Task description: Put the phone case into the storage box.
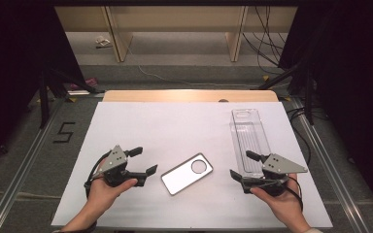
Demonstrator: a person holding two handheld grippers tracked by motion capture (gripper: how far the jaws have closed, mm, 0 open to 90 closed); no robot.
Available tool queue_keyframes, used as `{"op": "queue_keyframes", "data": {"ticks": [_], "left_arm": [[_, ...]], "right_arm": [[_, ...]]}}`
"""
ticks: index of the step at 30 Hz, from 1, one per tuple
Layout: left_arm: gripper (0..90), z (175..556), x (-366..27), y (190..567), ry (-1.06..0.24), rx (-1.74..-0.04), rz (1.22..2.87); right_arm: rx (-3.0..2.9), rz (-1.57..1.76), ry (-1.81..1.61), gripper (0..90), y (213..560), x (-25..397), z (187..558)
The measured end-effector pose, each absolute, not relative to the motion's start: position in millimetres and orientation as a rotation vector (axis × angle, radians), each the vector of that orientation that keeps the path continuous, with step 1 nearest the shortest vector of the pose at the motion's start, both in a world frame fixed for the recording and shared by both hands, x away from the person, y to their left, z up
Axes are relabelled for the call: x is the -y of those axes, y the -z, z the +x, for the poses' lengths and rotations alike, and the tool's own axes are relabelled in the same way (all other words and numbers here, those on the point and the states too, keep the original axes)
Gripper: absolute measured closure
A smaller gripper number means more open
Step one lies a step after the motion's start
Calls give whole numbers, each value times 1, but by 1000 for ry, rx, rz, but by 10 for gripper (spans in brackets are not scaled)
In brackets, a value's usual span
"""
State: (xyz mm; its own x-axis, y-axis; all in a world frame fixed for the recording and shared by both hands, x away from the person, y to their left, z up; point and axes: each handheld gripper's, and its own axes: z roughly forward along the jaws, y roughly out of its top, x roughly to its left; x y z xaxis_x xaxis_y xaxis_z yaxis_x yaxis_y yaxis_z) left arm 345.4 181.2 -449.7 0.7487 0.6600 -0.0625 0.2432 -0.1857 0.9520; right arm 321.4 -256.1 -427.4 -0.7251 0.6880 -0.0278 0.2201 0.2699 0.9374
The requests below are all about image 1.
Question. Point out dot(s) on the light wooden table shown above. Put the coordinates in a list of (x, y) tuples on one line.
[(175, 95)]

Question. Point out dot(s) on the black metal stand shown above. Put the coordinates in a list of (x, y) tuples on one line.
[(44, 106), (309, 106)]

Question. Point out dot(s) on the metal floor rail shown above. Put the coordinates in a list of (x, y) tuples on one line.
[(336, 174), (13, 191)]

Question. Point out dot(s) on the translucent grey phone case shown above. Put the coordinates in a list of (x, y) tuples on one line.
[(181, 176)]

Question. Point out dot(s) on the pink object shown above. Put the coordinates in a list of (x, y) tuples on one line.
[(89, 82)]

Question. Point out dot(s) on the dark curtain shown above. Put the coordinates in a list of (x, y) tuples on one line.
[(353, 81), (13, 64)]

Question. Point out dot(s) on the clear plastic packaging box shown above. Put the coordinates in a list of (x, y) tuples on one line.
[(251, 136)]

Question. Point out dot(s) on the yellow tape piece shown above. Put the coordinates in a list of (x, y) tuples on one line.
[(72, 99), (265, 78)]

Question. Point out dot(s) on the person's left hand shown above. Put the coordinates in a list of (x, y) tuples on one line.
[(102, 194)]

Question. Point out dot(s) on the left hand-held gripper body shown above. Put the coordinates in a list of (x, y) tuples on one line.
[(115, 160)]

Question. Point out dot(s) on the person's right hand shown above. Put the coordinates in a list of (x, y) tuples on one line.
[(283, 207)]

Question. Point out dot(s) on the white board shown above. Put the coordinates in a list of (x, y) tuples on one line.
[(175, 129)]

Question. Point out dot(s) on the white flat sheet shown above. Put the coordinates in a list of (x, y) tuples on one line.
[(77, 93)]

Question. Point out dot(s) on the crumpled white paper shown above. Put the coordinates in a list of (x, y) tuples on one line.
[(102, 40)]

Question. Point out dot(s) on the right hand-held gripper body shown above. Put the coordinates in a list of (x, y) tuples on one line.
[(277, 165)]

